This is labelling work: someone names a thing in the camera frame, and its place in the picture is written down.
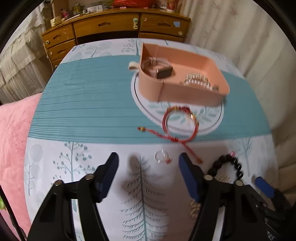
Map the black bead bracelet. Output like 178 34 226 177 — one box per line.
207 154 244 180

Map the red string bracelet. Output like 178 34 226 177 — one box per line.
137 105 204 164

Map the gold rhinestone hair claw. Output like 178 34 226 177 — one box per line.
180 72 219 92

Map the rose gold smart watch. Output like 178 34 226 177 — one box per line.
128 57 173 79

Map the tree print tablecloth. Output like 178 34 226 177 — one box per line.
24 39 278 240

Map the pink plastic tray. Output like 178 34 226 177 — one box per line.
138 43 230 106

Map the pink blanket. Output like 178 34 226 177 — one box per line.
0 93 41 234

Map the white lace covered furniture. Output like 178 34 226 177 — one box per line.
1 2 52 104

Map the cream floral curtain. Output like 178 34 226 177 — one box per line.
178 1 295 203

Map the wooden desk with drawers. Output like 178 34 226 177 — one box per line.
41 8 191 68

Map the red plastic bag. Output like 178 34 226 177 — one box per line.
112 0 155 8

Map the red patterned paper cup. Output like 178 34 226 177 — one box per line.
166 0 179 11

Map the small ring with red stone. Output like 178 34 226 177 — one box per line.
154 149 173 165

